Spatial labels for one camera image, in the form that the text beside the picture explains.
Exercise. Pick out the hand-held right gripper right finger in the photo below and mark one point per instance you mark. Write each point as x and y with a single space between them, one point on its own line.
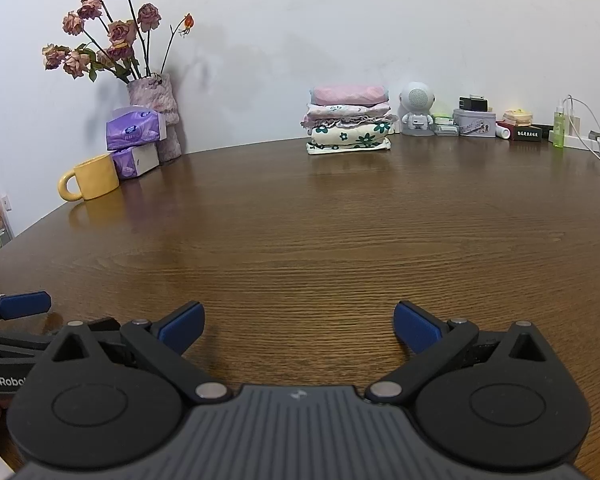
417 327

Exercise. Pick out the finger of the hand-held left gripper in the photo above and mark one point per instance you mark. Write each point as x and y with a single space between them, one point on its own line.
22 305
10 345

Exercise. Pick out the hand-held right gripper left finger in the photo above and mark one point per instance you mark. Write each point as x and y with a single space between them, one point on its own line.
182 327

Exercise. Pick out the pink and blue mesh vest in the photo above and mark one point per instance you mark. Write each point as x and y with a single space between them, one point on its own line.
350 95

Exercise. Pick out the yellow mug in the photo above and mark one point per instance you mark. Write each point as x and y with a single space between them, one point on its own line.
97 177

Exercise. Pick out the purple tissue pack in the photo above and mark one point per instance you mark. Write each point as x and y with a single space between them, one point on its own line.
135 130
135 162

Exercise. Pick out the cream green-flowered folded garment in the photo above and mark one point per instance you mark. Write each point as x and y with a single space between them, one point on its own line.
350 140

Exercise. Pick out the green and white small boxes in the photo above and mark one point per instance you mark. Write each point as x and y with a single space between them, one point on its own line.
445 126

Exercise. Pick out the white tube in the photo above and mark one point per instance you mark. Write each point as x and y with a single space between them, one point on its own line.
503 133

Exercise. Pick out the fuzzy purple vase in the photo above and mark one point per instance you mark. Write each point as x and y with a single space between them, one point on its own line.
155 105

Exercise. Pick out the dark red box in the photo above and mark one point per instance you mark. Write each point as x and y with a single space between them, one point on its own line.
530 133

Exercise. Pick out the white robot speaker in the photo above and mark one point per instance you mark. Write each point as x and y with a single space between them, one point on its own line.
416 100

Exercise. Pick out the pink floral folded garment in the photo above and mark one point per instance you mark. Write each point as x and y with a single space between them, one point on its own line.
347 109

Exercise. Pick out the black charger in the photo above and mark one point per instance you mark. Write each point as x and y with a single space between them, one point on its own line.
472 104

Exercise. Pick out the yellow sticky note pad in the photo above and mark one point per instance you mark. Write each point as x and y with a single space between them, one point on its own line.
517 116

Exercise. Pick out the green spray bottle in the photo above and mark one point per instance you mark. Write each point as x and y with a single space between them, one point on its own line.
559 130

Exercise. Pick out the white power strip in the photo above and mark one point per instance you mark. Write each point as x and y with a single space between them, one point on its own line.
587 141

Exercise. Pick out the dried rose bouquet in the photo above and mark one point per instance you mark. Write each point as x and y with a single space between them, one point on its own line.
110 25

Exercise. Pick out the white wall socket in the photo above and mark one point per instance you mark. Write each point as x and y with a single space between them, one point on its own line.
8 203

